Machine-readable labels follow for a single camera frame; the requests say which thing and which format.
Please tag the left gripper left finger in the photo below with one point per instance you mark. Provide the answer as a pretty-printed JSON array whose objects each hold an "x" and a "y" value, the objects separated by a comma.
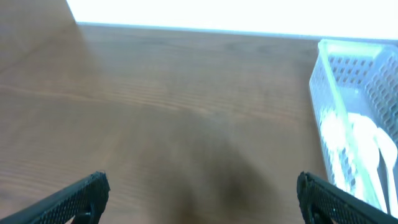
[{"x": 81, "y": 202}]

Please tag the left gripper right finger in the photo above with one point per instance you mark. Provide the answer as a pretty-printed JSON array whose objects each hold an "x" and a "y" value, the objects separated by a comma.
[{"x": 320, "y": 202}]

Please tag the white plastic spoon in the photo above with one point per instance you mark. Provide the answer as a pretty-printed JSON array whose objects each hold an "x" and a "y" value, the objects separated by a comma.
[
  {"x": 388, "y": 151},
  {"x": 334, "y": 138},
  {"x": 364, "y": 131}
]

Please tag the grey perforated plastic basket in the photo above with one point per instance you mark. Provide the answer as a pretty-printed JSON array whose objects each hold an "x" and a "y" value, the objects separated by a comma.
[{"x": 357, "y": 77}]

